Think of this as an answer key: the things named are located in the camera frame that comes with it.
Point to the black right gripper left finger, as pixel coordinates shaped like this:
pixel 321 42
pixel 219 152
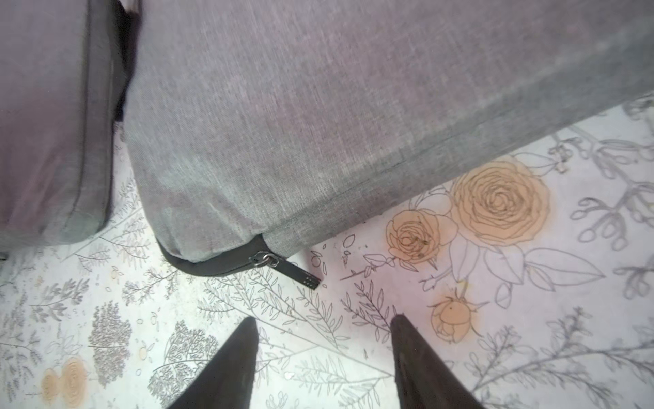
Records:
pixel 228 379

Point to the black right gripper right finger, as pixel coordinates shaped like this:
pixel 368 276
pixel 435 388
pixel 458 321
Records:
pixel 423 380

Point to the floral patterned table mat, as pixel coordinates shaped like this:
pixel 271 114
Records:
pixel 531 278

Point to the grey laptop bag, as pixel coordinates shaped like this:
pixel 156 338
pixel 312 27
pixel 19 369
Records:
pixel 62 76
pixel 257 129

